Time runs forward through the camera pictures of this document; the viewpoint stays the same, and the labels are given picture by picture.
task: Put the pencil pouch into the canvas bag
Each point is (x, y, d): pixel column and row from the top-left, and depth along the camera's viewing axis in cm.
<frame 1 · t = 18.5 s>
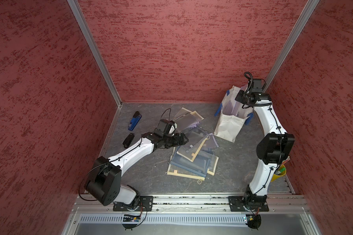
left hand: (182, 144, 82), fingers open
right hand: (239, 98, 91), fingers closed
blue black stapler: (136, 119, 111), on the table
white canvas bag blue handles: (232, 115, 86), point 23 cm above the table
purple mesh pencil pouch: (234, 108, 99), point 16 cm above the table
far yellow trimmed pouch: (186, 119, 110), point 3 cm above the table
yellow trimmed mesh pouch: (191, 153, 90), point 5 cm above the table
small purple mesh pouch: (211, 142, 99), on the table
large blue mesh pouch: (199, 166, 87), point 2 cm above the table
large yellow trimmed pouch: (175, 169, 86), point 2 cm above the table

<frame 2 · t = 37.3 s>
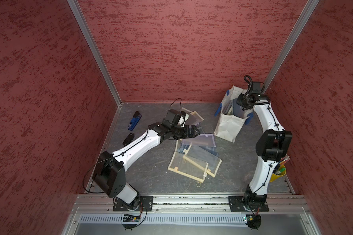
left hand: (193, 136, 78), fingers open
right hand: (239, 102, 94), fingers open
large blue mesh pouch: (238, 109, 90), point 23 cm above the table
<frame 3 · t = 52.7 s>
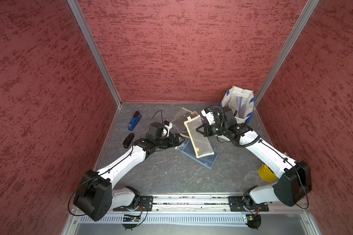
left hand: (180, 143, 80), fingers open
right hand: (197, 132, 78), fingers closed
large yellow trimmed pouch: (201, 146, 80), point 16 cm above the table
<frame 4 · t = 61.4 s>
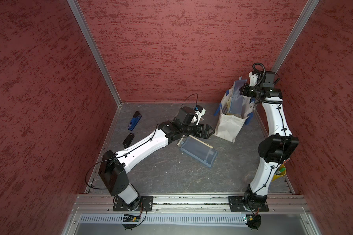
left hand: (206, 132, 73), fingers open
right hand: (239, 90, 86), fingers closed
medium blue mesh pouch: (237, 98, 90), point 27 cm above the table
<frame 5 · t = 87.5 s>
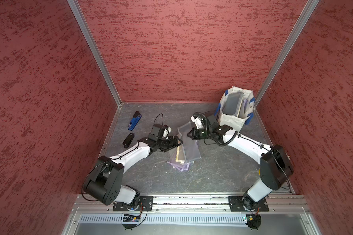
left hand: (178, 146, 85), fingers open
right hand: (188, 137, 84), fingers closed
small yellow trimmed pouch: (180, 156, 90), point 3 cm above the table
small purple pouch: (181, 167, 87), point 2 cm above the table
grey mesh pouch: (232, 105, 105), point 13 cm above the table
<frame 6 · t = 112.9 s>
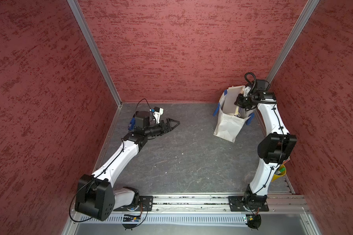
left hand: (175, 128, 76), fingers open
right hand: (234, 104, 90), fingers closed
